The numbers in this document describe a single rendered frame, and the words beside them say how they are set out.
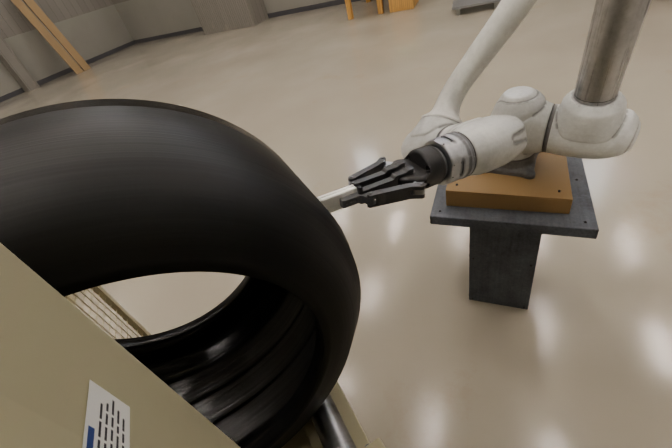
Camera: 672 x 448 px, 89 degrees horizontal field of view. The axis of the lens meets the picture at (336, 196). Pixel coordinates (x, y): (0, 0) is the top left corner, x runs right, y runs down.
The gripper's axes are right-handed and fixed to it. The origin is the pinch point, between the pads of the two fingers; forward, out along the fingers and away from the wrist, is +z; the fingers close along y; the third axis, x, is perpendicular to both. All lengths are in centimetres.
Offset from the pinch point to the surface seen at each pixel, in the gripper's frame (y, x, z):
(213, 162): 12.4, -18.2, 17.3
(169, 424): 29.6, -11.2, 25.0
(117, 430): 31.8, -16.1, 25.6
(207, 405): 2.1, 31.6, 31.2
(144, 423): 30.6, -13.8, 25.3
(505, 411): 11, 111, -53
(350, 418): 16.3, 33.1, 9.4
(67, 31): -1373, 50, 235
